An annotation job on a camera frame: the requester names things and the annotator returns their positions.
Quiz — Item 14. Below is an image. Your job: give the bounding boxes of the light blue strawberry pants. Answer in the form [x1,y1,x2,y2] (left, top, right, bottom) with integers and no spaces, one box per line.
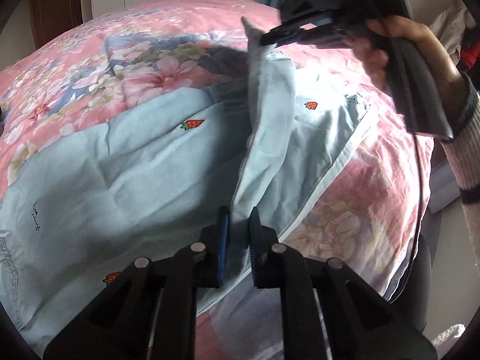
[1,26,369,359]

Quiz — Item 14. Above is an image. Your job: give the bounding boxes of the pink striped knit sleeve forearm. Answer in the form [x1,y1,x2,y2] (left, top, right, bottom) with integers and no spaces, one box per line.
[442,74,479,268]

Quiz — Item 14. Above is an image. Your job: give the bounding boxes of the person's right hand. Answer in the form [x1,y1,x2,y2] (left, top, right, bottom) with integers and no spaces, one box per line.
[342,15,472,121]

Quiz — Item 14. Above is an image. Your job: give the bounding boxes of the clothes pile by window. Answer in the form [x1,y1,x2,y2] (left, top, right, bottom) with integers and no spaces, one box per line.
[430,0,479,72]

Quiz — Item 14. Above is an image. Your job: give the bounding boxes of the pink floral bed quilt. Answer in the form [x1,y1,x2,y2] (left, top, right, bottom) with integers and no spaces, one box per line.
[0,0,436,360]

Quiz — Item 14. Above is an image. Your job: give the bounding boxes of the white fluffy cloth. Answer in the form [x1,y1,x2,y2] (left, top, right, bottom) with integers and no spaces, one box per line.
[432,323,466,359]

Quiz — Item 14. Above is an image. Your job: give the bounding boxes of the dark brown wooden door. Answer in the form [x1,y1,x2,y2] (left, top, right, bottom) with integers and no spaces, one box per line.
[29,0,83,49]

